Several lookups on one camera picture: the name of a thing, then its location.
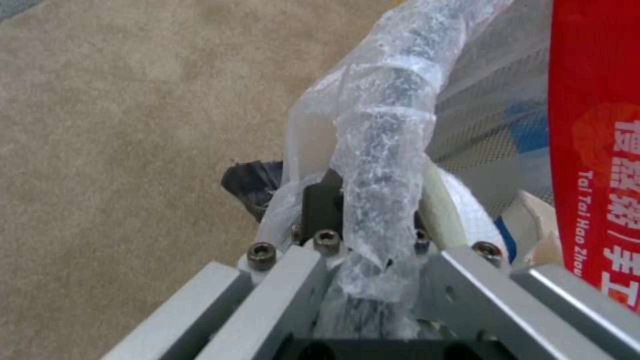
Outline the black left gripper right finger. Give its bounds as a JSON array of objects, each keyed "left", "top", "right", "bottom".
[{"left": 412, "top": 220, "right": 640, "bottom": 360}]

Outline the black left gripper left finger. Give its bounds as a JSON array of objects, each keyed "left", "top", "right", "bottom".
[{"left": 101, "top": 167, "right": 347, "bottom": 360}]

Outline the clear plastic bin liner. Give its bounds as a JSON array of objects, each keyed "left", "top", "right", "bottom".
[{"left": 259, "top": 0, "right": 551, "bottom": 340}]

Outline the white and blue wrapper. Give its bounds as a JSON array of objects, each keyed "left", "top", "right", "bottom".
[{"left": 424, "top": 164, "right": 522, "bottom": 265}]

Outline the black crumpled object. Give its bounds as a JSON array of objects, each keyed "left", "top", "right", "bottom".
[{"left": 220, "top": 160, "right": 287, "bottom": 223}]

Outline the red printed snack packet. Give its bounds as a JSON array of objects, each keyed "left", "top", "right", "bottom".
[{"left": 546, "top": 0, "right": 640, "bottom": 305}]

